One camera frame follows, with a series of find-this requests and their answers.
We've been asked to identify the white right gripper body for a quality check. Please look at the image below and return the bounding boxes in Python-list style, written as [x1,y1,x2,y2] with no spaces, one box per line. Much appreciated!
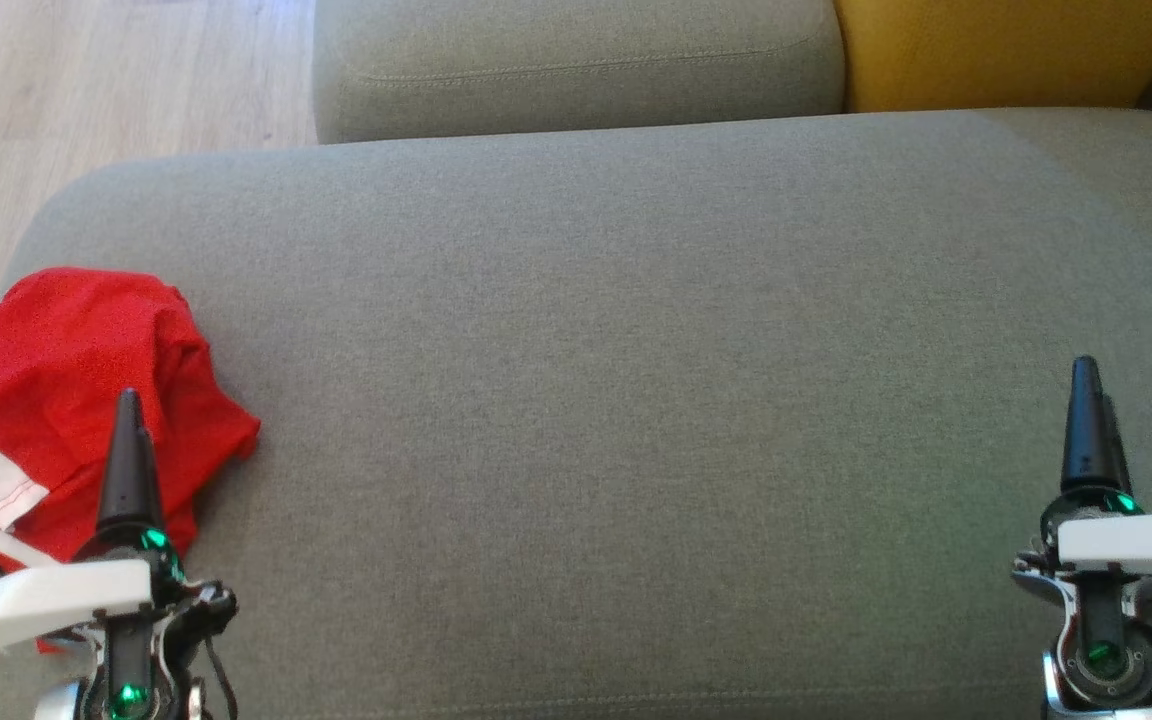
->
[1011,488,1152,627]

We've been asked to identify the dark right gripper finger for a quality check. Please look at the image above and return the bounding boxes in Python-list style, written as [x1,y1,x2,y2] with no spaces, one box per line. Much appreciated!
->
[1101,395,1134,496]
[1060,356,1109,493]

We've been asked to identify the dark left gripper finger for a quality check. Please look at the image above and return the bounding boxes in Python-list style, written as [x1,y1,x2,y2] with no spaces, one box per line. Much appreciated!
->
[141,428,170,533]
[96,388,159,536]

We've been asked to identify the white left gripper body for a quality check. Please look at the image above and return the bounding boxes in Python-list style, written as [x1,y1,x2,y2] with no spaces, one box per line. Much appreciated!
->
[0,528,238,693]

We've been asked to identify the red basketball jersey number 23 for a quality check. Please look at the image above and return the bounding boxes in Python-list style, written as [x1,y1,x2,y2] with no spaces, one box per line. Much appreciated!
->
[0,267,262,653]

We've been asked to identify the yellow cushion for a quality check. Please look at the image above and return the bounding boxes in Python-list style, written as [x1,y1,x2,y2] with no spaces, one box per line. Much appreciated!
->
[833,0,1152,113]

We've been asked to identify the grey sofa back cushion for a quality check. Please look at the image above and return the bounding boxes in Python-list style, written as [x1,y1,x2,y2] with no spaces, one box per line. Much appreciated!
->
[312,0,847,145]

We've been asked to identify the black cable teal plug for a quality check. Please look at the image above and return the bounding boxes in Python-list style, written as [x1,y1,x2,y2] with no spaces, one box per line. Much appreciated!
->
[198,635,239,720]

